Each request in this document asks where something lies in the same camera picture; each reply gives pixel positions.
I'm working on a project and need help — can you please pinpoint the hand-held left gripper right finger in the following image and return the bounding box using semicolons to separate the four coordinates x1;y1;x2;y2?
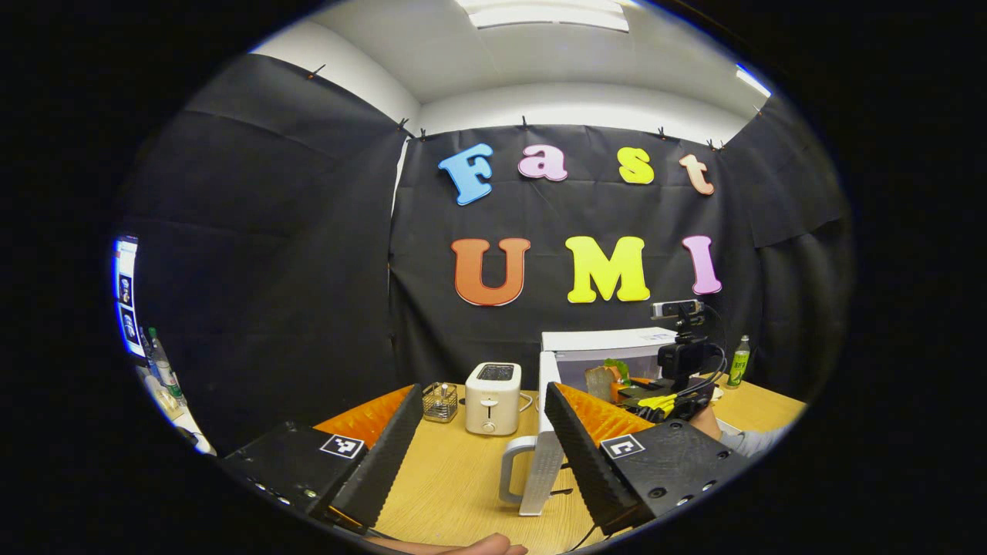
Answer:
544;382;753;537

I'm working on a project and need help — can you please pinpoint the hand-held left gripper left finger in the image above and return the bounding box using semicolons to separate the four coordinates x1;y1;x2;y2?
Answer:
220;383;425;533

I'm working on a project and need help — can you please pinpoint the white bread slice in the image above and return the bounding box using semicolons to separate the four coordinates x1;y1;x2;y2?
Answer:
584;365;618;402

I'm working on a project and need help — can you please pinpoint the white microwave oven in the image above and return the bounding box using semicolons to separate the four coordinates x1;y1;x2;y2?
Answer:
499;327;695;517

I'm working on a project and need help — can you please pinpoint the green drink bottle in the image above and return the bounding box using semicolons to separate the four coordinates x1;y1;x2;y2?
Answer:
727;335;751;389

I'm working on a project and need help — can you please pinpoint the white toaster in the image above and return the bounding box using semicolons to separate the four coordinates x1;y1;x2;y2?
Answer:
464;362;523;436

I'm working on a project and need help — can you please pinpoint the black backdrop cloth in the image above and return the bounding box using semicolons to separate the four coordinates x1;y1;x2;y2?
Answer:
116;54;853;456

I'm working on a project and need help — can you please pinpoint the clear plastic bottle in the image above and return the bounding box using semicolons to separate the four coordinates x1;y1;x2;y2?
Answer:
147;328;186;405

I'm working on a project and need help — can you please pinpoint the small ceiling light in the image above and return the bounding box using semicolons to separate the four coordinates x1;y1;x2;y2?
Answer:
735;66;772;97

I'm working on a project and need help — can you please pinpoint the computer monitor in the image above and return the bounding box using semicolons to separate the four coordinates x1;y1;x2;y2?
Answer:
114;235;141;357

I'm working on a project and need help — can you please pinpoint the large ceiling light panel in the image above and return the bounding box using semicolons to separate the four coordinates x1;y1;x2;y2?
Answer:
455;0;629;32

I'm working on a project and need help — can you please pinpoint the black cable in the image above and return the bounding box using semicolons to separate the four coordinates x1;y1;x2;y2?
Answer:
698;304;730;386

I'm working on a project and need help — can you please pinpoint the wire utensil holder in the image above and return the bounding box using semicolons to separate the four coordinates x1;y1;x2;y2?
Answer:
423;382;459;423

